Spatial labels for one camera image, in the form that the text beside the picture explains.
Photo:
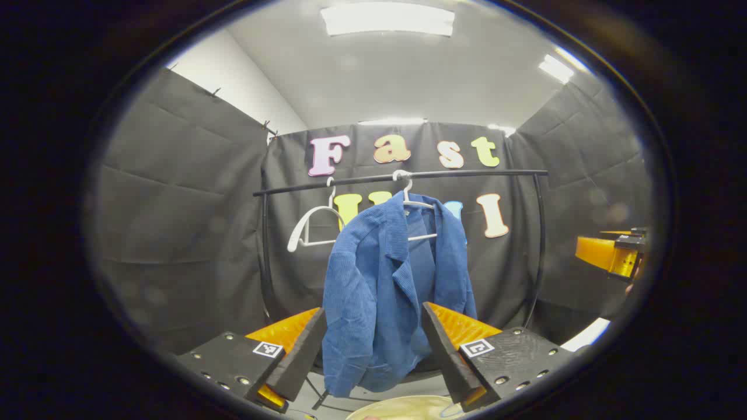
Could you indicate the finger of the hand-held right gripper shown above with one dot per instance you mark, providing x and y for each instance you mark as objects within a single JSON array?
[{"x": 595, "y": 254}]

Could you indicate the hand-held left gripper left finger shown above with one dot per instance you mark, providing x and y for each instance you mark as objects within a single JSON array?
[{"x": 297, "y": 361}]

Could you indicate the ceiling light panel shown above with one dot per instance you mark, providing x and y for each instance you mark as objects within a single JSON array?
[
  {"x": 555, "y": 68},
  {"x": 385, "y": 18}
]

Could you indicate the white plastic hanger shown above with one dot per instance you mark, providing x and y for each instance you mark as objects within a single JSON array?
[
  {"x": 303, "y": 224},
  {"x": 401, "y": 172}
]

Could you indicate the black clothes rack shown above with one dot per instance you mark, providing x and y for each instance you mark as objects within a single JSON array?
[{"x": 467, "y": 173}]

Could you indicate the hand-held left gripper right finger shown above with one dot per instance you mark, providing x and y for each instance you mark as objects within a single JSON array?
[{"x": 449, "y": 361}]

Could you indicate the beige round laundry hamper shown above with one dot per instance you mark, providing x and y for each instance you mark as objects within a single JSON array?
[{"x": 408, "y": 408}]

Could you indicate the black backdrop cloth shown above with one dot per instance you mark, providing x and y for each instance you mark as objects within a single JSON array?
[{"x": 175, "y": 233}]

